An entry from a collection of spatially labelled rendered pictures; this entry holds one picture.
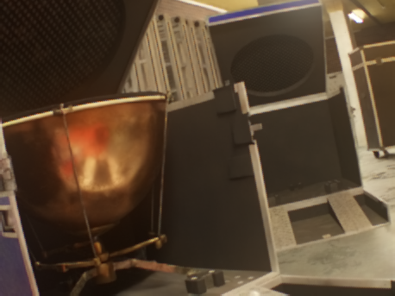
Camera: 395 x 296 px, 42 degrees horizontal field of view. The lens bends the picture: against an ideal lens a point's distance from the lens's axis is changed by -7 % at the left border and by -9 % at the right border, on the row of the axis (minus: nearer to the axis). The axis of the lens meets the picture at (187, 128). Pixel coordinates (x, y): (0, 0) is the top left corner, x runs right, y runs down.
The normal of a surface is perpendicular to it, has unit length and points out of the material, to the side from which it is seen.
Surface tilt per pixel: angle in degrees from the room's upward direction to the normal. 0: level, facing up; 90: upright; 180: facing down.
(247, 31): 143
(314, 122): 90
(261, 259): 90
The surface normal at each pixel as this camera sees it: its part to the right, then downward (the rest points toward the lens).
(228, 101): -0.76, 0.13
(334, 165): -0.11, -0.01
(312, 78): 0.09, 0.78
